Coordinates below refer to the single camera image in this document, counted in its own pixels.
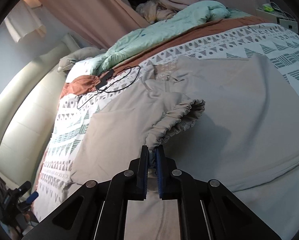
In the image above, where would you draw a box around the pink curtain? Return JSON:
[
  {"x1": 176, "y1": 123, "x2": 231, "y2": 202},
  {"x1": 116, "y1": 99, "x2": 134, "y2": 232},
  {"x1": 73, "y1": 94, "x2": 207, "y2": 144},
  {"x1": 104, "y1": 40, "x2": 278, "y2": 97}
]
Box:
[{"x1": 32, "y1": 0, "x2": 270, "y2": 49}]

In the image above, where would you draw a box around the white bedside cabinet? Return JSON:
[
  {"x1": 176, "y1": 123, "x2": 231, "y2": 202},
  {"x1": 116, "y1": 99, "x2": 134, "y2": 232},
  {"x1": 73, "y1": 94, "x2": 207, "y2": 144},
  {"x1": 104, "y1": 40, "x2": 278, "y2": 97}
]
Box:
[{"x1": 256, "y1": 2, "x2": 299, "y2": 34}]

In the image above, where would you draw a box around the beige large garment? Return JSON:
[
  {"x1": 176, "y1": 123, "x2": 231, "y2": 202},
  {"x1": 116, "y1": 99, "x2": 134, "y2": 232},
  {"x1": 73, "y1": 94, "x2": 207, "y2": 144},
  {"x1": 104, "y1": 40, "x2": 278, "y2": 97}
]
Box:
[{"x1": 70, "y1": 55, "x2": 299, "y2": 239}]

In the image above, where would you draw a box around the cream padded headboard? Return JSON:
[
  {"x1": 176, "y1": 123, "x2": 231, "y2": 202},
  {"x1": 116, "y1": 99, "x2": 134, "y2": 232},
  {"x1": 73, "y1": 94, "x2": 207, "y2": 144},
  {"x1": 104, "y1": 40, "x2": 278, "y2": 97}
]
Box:
[{"x1": 0, "y1": 34, "x2": 79, "y2": 185}]

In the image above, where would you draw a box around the white geometric patterned blanket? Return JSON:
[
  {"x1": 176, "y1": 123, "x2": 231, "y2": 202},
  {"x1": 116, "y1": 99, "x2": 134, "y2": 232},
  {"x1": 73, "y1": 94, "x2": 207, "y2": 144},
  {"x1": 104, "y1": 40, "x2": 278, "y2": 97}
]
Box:
[{"x1": 32, "y1": 23, "x2": 299, "y2": 220}]

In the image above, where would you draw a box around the crumpled beige clothes pile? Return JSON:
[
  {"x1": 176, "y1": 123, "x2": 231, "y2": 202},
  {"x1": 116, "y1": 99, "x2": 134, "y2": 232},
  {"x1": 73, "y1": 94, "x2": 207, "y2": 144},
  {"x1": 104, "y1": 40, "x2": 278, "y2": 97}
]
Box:
[{"x1": 135, "y1": 0, "x2": 176, "y2": 24}]

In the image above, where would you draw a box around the grey plush toy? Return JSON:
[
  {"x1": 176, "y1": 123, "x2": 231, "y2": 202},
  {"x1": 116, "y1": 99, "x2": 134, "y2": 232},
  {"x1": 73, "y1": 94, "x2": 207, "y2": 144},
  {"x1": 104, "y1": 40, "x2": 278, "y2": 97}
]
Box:
[{"x1": 58, "y1": 47, "x2": 106, "y2": 72}]

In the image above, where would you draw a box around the black cable with adapter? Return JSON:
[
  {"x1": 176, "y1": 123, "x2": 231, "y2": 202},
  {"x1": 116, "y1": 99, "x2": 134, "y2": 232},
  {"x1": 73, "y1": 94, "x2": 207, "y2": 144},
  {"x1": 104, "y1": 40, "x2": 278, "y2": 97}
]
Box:
[{"x1": 76, "y1": 65, "x2": 142, "y2": 110}]

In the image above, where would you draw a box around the mint green quilt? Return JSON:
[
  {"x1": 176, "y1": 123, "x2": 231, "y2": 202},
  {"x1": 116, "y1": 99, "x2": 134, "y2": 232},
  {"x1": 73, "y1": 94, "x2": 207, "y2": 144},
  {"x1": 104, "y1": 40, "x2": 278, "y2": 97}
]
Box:
[{"x1": 65, "y1": 0, "x2": 248, "y2": 83}]

